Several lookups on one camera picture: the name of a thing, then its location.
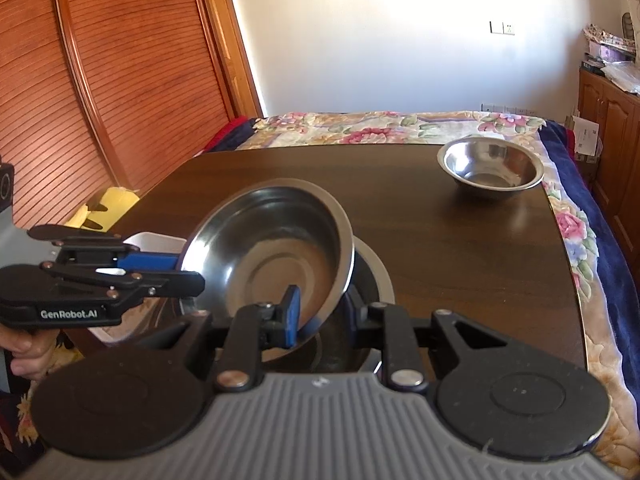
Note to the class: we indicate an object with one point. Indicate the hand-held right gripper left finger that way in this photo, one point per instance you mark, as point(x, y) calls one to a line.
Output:
point(292, 317)

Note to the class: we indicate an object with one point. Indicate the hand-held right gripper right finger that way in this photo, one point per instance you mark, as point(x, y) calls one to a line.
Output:
point(357, 320)

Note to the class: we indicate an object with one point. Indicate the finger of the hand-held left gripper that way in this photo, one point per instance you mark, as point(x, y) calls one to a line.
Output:
point(175, 283)
point(150, 262)

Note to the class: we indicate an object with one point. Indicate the white floral plate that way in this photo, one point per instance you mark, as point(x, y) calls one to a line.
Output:
point(152, 241)

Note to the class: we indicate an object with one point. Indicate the large steel bowl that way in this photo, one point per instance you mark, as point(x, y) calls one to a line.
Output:
point(260, 240)
point(372, 270)

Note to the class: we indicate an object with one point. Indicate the person's left hand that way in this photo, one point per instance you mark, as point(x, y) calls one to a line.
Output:
point(35, 352)

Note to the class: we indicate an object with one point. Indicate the yellow plush toy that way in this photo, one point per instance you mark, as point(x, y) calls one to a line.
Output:
point(117, 200)

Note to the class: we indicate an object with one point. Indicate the floral patterned cloth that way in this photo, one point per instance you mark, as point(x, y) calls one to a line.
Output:
point(30, 410)

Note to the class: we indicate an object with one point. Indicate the red knitted cloth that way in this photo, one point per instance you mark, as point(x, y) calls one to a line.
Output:
point(231, 127)

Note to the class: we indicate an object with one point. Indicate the wooden slatted wardrobe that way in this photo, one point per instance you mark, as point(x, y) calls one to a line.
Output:
point(125, 85)

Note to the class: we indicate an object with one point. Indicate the floral bedspread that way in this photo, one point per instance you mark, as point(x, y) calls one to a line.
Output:
point(350, 130)

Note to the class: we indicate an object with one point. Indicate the small steel bowl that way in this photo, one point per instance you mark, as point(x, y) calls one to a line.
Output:
point(490, 170)

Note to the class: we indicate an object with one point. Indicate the dark wooden table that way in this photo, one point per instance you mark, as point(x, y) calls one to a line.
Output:
point(600, 240)

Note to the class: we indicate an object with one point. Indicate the white paper envelope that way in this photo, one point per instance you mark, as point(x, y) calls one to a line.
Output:
point(586, 137)

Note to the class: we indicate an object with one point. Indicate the wooden cabinet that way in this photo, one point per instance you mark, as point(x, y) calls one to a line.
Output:
point(617, 125)

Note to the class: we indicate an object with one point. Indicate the clear plastic bag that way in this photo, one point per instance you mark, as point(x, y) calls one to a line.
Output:
point(622, 77)

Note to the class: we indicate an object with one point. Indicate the floral patterned box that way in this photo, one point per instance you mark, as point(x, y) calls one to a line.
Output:
point(607, 42)

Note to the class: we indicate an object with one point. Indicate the white wall switch plate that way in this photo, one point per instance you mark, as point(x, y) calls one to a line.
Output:
point(502, 27)

